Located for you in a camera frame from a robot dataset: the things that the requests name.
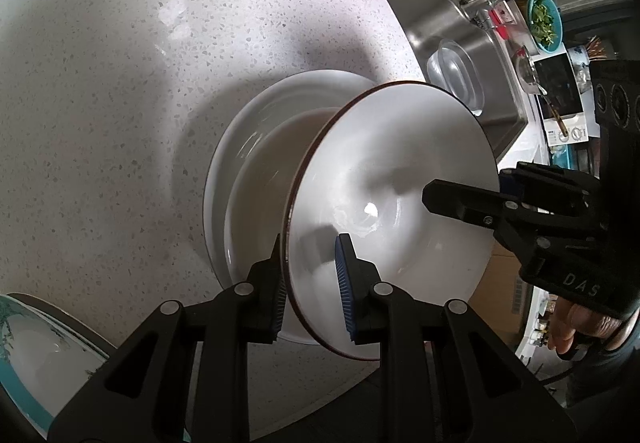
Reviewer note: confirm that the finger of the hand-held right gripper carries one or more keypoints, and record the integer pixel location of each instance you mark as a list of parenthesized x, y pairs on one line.
[(465, 203), (550, 183)]

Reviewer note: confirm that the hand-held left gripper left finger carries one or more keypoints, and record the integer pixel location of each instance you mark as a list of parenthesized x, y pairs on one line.
[(272, 295)]

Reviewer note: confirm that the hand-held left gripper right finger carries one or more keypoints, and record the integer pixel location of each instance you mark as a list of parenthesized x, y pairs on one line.
[(345, 285)]

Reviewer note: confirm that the plain white bowl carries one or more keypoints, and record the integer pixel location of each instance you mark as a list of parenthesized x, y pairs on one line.
[(215, 203)]

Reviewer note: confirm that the floral white bowl brown rim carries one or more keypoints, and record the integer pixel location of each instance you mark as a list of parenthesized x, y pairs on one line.
[(350, 163)]

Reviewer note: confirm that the small teal floral plate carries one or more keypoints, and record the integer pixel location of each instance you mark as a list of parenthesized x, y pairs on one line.
[(45, 353)]

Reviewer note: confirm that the person's right hand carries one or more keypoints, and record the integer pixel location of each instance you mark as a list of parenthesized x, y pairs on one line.
[(580, 325)]

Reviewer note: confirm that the black induction cooker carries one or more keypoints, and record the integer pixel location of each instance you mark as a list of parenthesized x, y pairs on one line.
[(562, 88)]

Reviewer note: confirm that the cardboard box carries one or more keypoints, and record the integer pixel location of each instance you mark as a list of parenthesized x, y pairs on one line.
[(505, 293)]

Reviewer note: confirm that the chopsticks in holder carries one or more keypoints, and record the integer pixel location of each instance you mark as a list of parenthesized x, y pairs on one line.
[(595, 48)]

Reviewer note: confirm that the clear plastic container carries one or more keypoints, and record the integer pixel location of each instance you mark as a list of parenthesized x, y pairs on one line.
[(455, 73)]

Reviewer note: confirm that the teal colander with greens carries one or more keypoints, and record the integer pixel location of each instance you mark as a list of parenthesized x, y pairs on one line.
[(546, 20)]

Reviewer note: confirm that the stainless steel sink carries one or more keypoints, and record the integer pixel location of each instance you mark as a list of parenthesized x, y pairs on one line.
[(450, 18)]

